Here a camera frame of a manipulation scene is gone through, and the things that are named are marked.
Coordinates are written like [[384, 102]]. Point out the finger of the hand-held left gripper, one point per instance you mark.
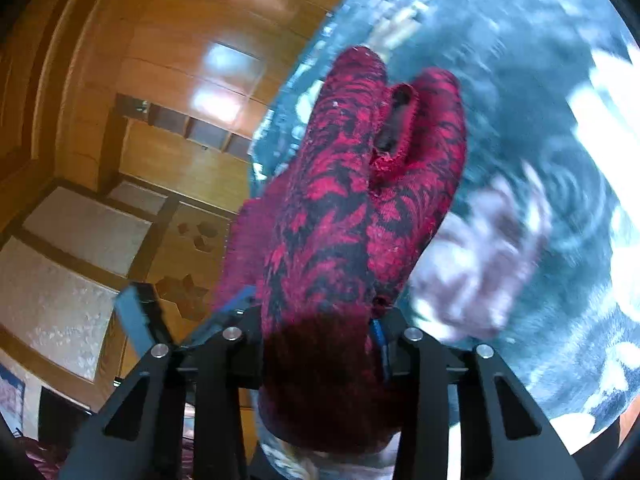
[[142, 315]]

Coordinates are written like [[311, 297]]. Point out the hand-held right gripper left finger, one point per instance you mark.
[[220, 360]]

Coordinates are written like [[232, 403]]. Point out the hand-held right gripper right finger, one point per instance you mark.
[[381, 355]]

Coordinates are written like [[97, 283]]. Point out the red and black patterned garment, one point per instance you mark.
[[340, 220]]

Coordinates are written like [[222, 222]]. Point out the dark red cloth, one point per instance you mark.
[[42, 457]]

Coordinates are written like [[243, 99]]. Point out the wooden wardrobe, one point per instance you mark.
[[150, 35]]

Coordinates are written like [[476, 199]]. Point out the teal floral bedspread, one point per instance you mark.
[[525, 85]]

